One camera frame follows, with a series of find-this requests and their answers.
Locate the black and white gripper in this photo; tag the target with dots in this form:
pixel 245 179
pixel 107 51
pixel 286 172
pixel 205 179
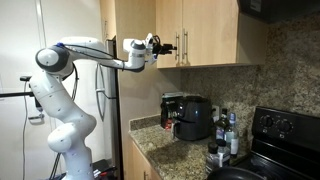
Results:
pixel 153 47

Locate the door steel handle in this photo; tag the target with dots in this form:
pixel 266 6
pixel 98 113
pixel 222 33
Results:
pixel 177 39
pixel 184 44

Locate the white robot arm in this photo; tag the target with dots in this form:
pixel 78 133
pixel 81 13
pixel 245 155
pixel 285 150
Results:
pixel 56 63

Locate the left wooden cabinet door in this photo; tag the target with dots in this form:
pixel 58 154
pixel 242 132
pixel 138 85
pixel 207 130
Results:
pixel 168 22

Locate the wooden cabinet door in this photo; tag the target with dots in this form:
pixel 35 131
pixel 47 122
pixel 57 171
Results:
pixel 212 27
pixel 168 22

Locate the right wooden cabinet door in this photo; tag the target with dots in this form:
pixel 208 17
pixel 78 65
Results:
pixel 212 27

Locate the tall wooden cabinet side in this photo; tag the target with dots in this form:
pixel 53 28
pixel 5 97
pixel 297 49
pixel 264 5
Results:
pixel 138 94

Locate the lower wooden cabinet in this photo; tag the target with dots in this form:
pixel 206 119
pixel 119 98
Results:
pixel 136 165

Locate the black coffee maker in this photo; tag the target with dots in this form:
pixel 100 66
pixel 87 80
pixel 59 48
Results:
pixel 168 107

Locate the black air fryer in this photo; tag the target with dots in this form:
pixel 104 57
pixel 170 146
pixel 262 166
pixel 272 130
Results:
pixel 193 120

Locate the dark glass bottle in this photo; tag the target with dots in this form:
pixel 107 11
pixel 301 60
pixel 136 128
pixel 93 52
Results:
pixel 222 124

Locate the clear bottle blue cap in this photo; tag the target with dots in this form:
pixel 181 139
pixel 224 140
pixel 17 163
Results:
pixel 231 136

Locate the black range hood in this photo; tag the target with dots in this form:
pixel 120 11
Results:
pixel 271 11

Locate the stainless steel refrigerator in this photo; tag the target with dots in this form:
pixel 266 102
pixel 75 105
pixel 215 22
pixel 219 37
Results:
pixel 107 98

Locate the black lid spice jar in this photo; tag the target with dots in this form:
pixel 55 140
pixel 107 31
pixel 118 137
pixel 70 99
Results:
pixel 212 158

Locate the clear jar black lid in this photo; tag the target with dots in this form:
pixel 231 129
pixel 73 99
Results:
pixel 223 152

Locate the black frying pan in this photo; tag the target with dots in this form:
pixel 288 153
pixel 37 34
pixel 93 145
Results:
pixel 233 173

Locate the black stove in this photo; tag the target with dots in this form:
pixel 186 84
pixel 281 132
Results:
pixel 285 146

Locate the black camera stand bar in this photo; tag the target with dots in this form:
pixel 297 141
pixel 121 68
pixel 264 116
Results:
pixel 17 94

